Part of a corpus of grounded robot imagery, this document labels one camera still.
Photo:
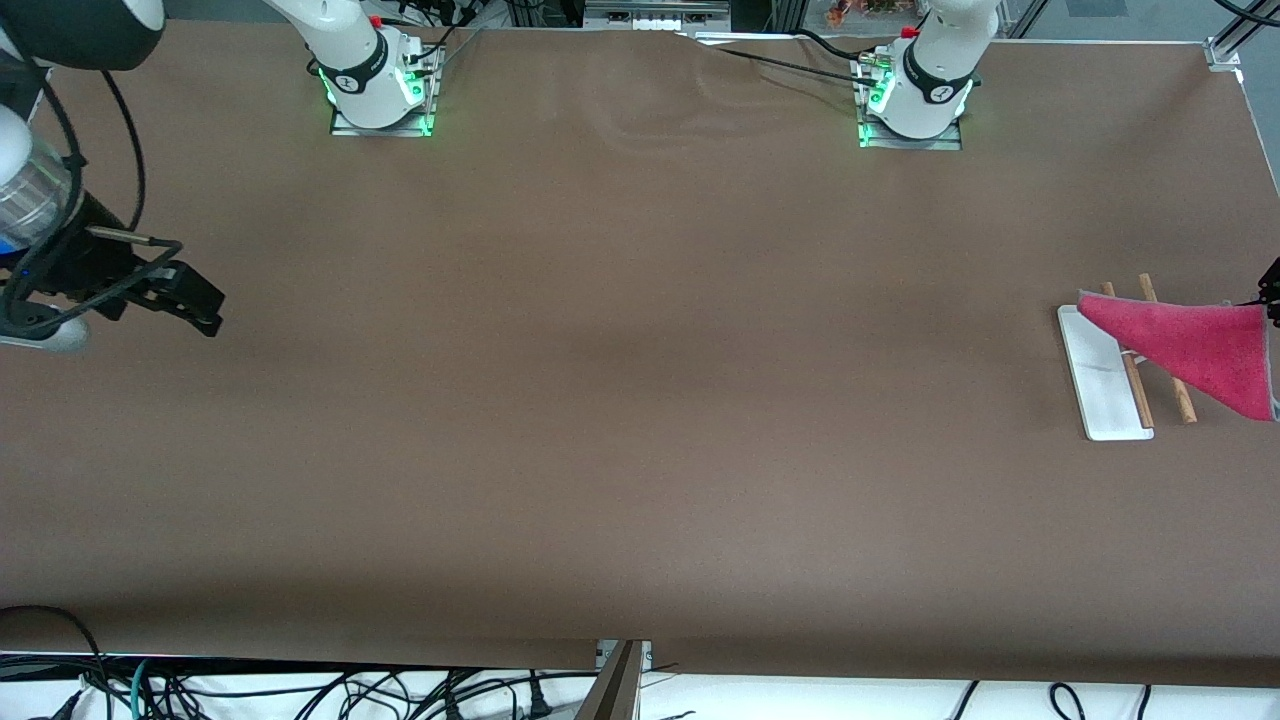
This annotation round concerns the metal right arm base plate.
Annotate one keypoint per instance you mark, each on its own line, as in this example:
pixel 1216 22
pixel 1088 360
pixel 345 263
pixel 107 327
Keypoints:
pixel 427 70

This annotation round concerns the wooden rack bar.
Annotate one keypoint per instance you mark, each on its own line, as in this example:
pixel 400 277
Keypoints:
pixel 1185 405
pixel 1140 400

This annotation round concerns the pink towel with grey hem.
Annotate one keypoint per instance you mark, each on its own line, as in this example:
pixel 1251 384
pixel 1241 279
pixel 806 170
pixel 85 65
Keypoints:
pixel 1200 345

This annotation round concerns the orange red object pile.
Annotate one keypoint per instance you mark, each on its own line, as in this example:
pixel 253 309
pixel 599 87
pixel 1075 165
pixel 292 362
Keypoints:
pixel 875 10

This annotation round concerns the aluminium frame profile with bracket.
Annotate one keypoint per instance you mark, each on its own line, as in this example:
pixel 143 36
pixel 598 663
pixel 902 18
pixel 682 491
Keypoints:
pixel 615 690

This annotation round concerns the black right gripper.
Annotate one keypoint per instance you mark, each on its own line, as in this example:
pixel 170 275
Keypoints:
pixel 88 262

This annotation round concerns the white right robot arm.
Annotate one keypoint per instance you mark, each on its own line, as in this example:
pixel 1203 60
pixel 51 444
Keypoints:
pixel 340 50

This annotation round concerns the white rack base plate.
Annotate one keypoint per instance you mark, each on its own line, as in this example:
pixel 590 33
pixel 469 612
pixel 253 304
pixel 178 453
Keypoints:
pixel 1100 400

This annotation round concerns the white power strip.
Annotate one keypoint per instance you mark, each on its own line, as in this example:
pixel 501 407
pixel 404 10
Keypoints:
pixel 650 22

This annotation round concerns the brown table cover sheet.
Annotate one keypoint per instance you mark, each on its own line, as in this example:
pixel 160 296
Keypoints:
pixel 640 400

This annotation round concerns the black power plug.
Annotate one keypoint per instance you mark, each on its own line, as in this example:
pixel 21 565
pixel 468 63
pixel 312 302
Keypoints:
pixel 540 700

